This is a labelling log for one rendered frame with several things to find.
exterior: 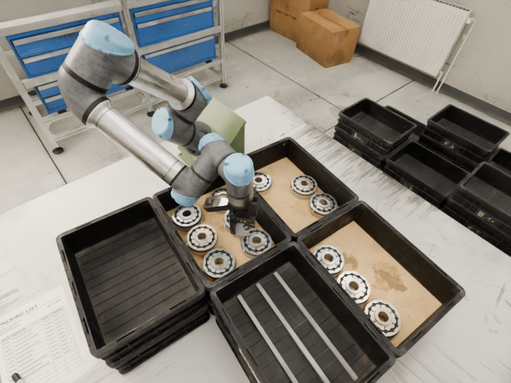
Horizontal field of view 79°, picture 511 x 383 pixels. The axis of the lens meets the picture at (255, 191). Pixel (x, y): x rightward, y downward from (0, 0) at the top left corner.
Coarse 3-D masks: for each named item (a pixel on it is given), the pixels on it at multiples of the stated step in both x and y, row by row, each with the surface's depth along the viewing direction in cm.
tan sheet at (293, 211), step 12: (264, 168) 128; (276, 168) 128; (288, 168) 129; (276, 180) 124; (288, 180) 124; (276, 192) 120; (288, 192) 120; (276, 204) 116; (288, 204) 116; (300, 204) 116; (288, 216) 112; (300, 216) 112; (312, 216) 113; (300, 228) 109
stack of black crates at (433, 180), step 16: (416, 144) 198; (400, 160) 201; (416, 160) 202; (432, 160) 194; (448, 160) 187; (400, 176) 185; (416, 176) 177; (432, 176) 193; (448, 176) 191; (464, 176) 184; (416, 192) 182; (432, 192) 174; (448, 192) 184
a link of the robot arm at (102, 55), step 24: (96, 24) 74; (72, 48) 75; (96, 48) 73; (120, 48) 75; (72, 72) 75; (96, 72) 76; (120, 72) 80; (144, 72) 88; (168, 96) 102; (192, 96) 109; (192, 120) 119
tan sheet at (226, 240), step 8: (200, 200) 116; (200, 208) 113; (208, 216) 111; (216, 216) 111; (208, 224) 109; (216, 224) 109; (256, 224) 109; (184, 232) 106; (224, 232) 107; (184, 240) 104; (224, 240) 105; (232, 240) 105; (240, 240) 105; (224, 248) 102; (232, 248) 103; (240, 248) 103; (200, 256) 100; (240, 256) 101; (200, 264) 98; (216, 264) 99; (240, 264) 99; (208, 280) 95
